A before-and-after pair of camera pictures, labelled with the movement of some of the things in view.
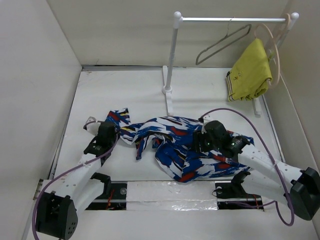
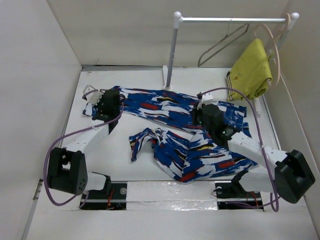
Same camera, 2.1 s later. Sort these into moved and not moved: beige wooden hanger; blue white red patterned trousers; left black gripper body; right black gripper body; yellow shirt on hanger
Moved: right black gripper body; blue white red patterned trousers; left black gripper body
Not moved: beige wooden hanger; yellow shirt on hanger
